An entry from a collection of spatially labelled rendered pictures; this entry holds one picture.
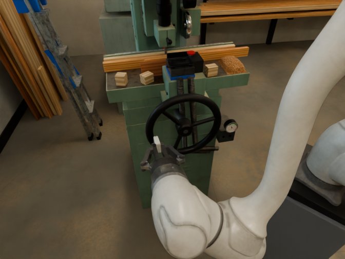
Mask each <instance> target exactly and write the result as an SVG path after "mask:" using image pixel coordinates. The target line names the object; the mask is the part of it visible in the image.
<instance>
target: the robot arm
mask: <svg viewBox="0 0 345 259"><path fill-rule="evenodd" d="M344 76H345V0H343V1H342V2H341V4H340V5H339V7H338V8H337V10H336V11H335V13H334V14H333V16H332V17H331V18H330V20H329V21H328V23H327V24H326V25H325V27H324V28H323V30H322V31H321V33H320V34H319V35H318V37H317V38H316V39H315V41H314V42H313V43H312V45H311V46H310V47H309V49H308V50H307V52H306V53H305V54H304V56H303V57H302V59H301V60H300V62H299V63H298V65H297V67H296V68H295V70H294V72H293V73H292V75H291V77H290V79H289V81H288V83H287V86H286V88H285V90H284V93H283V96H282V99H281V102H280V105H279V109H278V114H277V118H276V122H275V127H274V131H273V136H272V140H271V145H270V150H269V154H268V157H267V162H266V166H265V171H264V175H263V178H262V181H261V183H260V185H259V186H258V188H257V189H256V190H255V191H254V192H253V193H251V194H250V195H249V196H247V197H244V198H239V197H232V198H230V199H228V200H225V201H220V202H218V203H216V202H214V201H213V200H211V199H210V198H208V197H207V196H206V195H205V194H203V193H202V192H201V191H200V190H199V189H198V188H197V187H196V186H193V185H192V184H191V183H190V182H189V180H188V178H187V177H186V174H185V172H184V170H183V169H182V168H181V167H180V166H179V164H185V155H183V154H180V153H179V152H178V151H177V150H176V149H174V148H173V147H172V146H171V145H170V144H168V145H167V146H165V145H164V143H163V142H160V141H159V138H158V136H156V137H155V136H154V143H152V144H151V145H152V148H150V147H149V148H147V150H146V153H145V156H144V159H143V161H142V162H141V163H140V165H141V171H142V172H144V171H146V170H149V171H150V172H151V174H152V175H151V192H152V198H151V211H152V218H153V221H154V225H155V229H156V232H157V235H158V237H159V239H160V242H161V243H162V245H163V247H164V248H165V250H166V251H167V252H168V253H169V254H170V255H171V256H173V257H175V258H178V259H191V258H195V257H197V256H199V255H200V254H201V253H203V252H205V253H206V254H208V255H210V256H212V257H214V258H216V259H262V258H263V257H264V255H265V251H266V239H265V237H266V236H267V232H266V226H267V223H268V221H269V220H270V218H271V217H272V216H273V215H274V214H275V212H276V211H277V210H278V209H279V207H280V206H281V204H282V203H283V201H284V200H285V198H286V196H287V194H288V192H289V190H290V188H291V185H292V183H293V180H297V181H299V182H301V183H302V184H304V185H305V186H307V187H308V188H310V189H311V190H313V191H314V192H316V193H318V194H319V195H321V196H322V197H324V198H325V199H326V200H328V201H329V202H330V203H331V204H332V205H334V206H339V205H340V204H341V198H342V196H343V194H344V193H345V119H343V120H341V121H339V122H337V123H335V124H333V125H331V126H330V127H328V128H327V129H326V130H325V131H324V132H323V133H322V134H321V135H320V137H319V138H318V139H317V141H316V142H315V144H314V145H313V147H312V149H311V151H310V152H308V153H307V154H306V158H305V159H304V160H303V161H302V163H301V164H300V161H301V158H302V155H303V152H304V149H305V147H306V144H307V141H308V139H309V136H310V133H311V130H312V128H313V125H314V122H315V119H316V117H317V114H318V112H319V110H320V108H321V106H322V104H323V102H324V100H325V98H326V97H327V95H328V94H329V92H330V91H331V89H332V88H333V87H334V86H335V85H336V83H337V82H338V81H339V80H340V79H341V78H342V77H344ZM161 152H162V155H163V157H160V156H159V153H161ZM168 153H169V154H170V155H171V156H172V158H171V157H169V155H168ZM152 154H154V158H155V159H154V161H153V162H152V163H151V164H149V163H150V160H151V156H152Z"/></svg>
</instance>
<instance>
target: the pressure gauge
mask: <svg viewBox="0 0 345 259"><path fill-rule="evenodd" d="M223 126H224V128H225V130H226V132H227V133H232V132H234V131H236V130H237V128H238V124H237V122H236V121H235V120H234V119H229V120H227V121H226V122H225V123H224V125H223ZM231 127H232V128H231Z"/></svg>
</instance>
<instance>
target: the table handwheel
mask: <svg viewBox="0 0 345 259"><path fill-rule="evenodd" d="M183 102H198V103H202V104H204V105H206V106H207V107H208V108H209V109H210V110H211V111H212V113H213V115H214V116H212V117H209V118H206V119H203V120H199V121H195V122H192V123H191V122H190V120H189V119H188V118H185V116H184V115H183V114H180V113H179V108H175V109H173V111H174V114H175V117H174V116H172V115H171V114H170V113H169V112H167V111H166V109H168V108H170V107H171V106H173V105H176V104H179V103H183ZM161 114H163V115H165V116H166V117H168V118H169V119H170V120H171V121H173V122H174V123H175V126H176V129H177V132H178V137H177V139H176V142H175V145H174V147H173V148H174V149H176V150H177V151H178V152H179V153H180V154H183V155H185V154H189V153H193V152H195V151H197V150H199V149H201V148H203V147H205V146H206V145H207V144H209V143H210V142H211V141H212V140H213V139H214V137H215V136H216V134H217V133H218V131H219V128H220V125H221V112H220V110H219V108H218V106H217V104H216V103H215V102H214V101H213V100H211V99H210V98H208V97H206V96H204V95H200V94H181V95H177V96H173V97H171V98H169V99H167V100H165V101H163V102H162V103H161V104H159V105H158V106H157V107H156V108H155V109H154V110H153V111H152V112H151V114H150V115H149V117H148V119H147V122H146V128H145V132H146V137H147V140H148V142H149V143H150V145H151V144H152V143H153V137H154V133H153V128H154V124H155V121H156V120H157V118H158V117H159V116H160V115H161ZM211 121H214V123H213V127H212V129H211V130H210V132H209V133H208V135H207V136H206V137H205V138H204V139H202V140H201V141H199V142H198V143H196V144H194V145H191V146H188V147H184V148H180V149H178V148H177V147H178V145H179V143H180V141H181V139H182V137H185V136H188V135H190V134H191V133H192V132H193V127H194V126H197V125H200V124H204V123H207V122H211Z"/></svg>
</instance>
